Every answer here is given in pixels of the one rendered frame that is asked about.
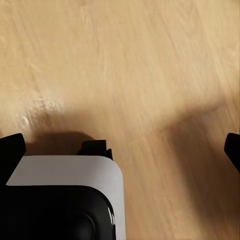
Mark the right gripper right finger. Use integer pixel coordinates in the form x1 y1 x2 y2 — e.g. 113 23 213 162
224 132 240 172

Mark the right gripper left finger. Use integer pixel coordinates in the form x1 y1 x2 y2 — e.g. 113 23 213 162
0 133 26 193

